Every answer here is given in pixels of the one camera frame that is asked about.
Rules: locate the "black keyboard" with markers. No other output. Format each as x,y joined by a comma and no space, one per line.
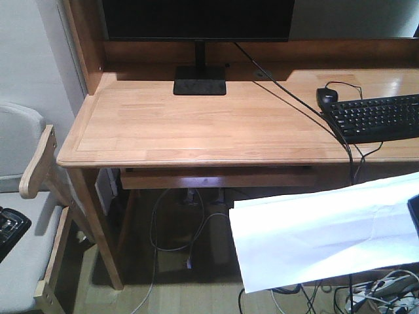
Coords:
373,120

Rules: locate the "black computer monitor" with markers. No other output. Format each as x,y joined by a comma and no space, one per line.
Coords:
199,22

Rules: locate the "black computer mouse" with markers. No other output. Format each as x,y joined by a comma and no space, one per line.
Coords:
325,96

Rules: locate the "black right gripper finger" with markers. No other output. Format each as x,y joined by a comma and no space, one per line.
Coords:
413,207

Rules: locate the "white paper sheet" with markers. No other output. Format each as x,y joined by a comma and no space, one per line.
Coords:
290,239

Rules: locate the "black stapler with orange tab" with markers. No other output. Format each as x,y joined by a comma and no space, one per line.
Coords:
14,225

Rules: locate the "wooden chair with grey cushion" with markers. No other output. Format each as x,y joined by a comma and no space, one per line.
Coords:
32,184

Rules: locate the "wooden desk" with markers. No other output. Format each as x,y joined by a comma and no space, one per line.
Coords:
258,134

